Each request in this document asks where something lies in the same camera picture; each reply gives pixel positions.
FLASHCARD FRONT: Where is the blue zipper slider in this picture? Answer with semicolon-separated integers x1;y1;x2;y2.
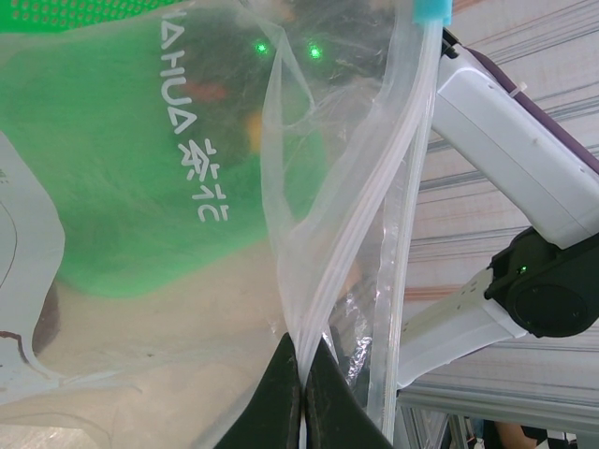
411;0;454;24

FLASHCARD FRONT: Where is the yellow toy food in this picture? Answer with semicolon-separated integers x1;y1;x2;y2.
243;111;264;149

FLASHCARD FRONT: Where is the orange toy food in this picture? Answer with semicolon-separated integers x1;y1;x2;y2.
189;79;226;104

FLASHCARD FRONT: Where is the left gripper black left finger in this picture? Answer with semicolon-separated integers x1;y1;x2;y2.
208;331;301;449

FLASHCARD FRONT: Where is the clear zip-top plastic bag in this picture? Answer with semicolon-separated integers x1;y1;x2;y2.
0;0;444;449

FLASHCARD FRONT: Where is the green plastic mesh basket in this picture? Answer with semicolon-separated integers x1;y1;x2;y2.
0;0;329;300

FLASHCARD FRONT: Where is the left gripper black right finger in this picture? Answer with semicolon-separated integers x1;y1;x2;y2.
303;334;394;449

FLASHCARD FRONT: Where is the aluminium mounting rail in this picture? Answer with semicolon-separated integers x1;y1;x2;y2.
395;373;599;449

